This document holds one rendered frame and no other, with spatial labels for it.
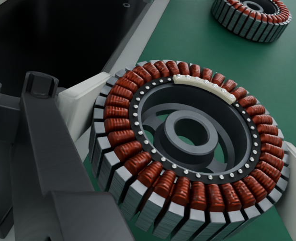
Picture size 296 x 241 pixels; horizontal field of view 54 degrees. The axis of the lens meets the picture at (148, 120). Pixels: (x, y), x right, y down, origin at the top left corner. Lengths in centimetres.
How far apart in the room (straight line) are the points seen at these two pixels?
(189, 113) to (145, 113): 3
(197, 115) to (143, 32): 22
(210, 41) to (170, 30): 5
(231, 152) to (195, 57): 20
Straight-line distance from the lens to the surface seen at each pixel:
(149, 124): 18
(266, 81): 39
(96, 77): 16
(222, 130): 19
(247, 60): 40
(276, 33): 46
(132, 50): 34
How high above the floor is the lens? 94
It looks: 47 degrees down
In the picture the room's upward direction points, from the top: 21 degrees clockwise
